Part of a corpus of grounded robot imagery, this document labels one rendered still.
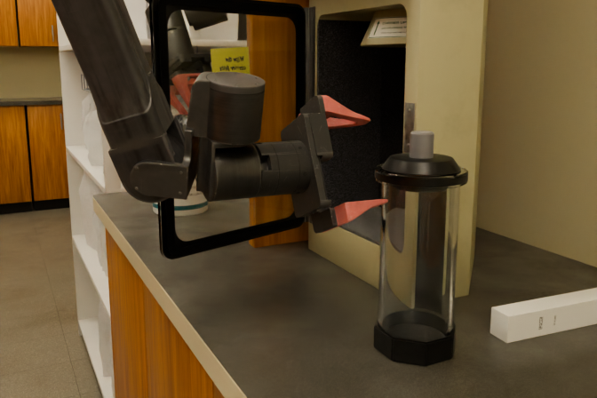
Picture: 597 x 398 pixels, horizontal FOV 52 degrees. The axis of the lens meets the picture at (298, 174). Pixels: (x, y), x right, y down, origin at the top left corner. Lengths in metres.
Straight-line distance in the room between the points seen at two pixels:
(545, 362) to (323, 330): 0.27
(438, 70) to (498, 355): 0.38
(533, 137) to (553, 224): 0.17
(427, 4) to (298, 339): 0.47
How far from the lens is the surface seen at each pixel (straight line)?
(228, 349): 0.79
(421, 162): 0.69
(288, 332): 0.82
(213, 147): 0.59
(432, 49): 0.86
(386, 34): 0.95
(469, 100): 0.90
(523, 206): 1.31
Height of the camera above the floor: 1.29
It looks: 10 degrees down
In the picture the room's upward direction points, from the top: straight up
